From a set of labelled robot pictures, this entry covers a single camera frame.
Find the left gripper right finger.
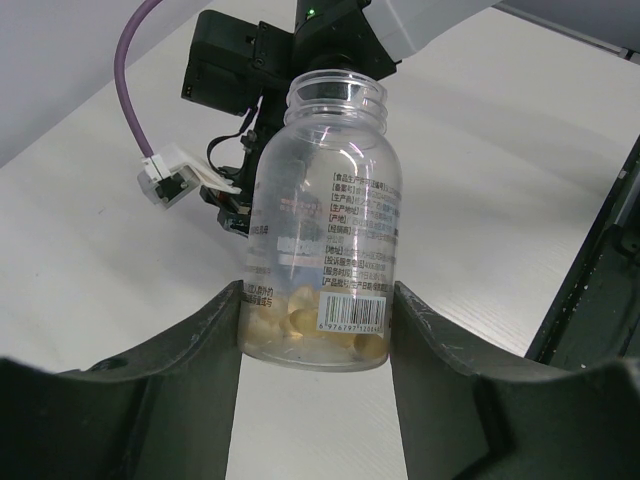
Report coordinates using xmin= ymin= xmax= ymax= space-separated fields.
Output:
xmin=390 ymin=284 xmax=639 ymax=479

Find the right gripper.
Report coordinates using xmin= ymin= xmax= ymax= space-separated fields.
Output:
xmin=199 ymin=151 xmax=260 ymax=237

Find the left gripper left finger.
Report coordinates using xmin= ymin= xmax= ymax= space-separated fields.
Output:
xmin=1 ymin=281 xmax=242 ymax=479

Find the clear pill bottle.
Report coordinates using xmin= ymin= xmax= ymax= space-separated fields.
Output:
xmin=238 ymin=69 xmax=402 ymax=372

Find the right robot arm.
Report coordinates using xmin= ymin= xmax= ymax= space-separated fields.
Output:
xmin=181 ymin=0 xmax=493 ymax=235

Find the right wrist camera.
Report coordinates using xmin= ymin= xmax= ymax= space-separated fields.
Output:
xmin=137 ymin=143 xmax=241 ymax=209

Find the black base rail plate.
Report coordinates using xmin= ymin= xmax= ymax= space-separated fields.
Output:
xmin=525 ymin=143 xmax=639 ymax=371

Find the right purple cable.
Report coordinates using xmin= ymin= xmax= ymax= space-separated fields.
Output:
xmin=113 ymin=0 xmax=171 ymax=161

